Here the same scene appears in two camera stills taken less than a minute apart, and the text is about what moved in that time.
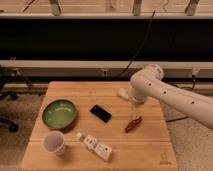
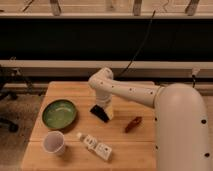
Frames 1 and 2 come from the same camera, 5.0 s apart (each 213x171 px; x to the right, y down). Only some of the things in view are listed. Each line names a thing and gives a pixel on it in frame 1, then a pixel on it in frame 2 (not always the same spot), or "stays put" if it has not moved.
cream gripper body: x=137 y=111 -> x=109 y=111
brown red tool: x=132 y=124 stays put
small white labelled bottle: x=96 y=146 stays put
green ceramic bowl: x=60 y=114 stays put
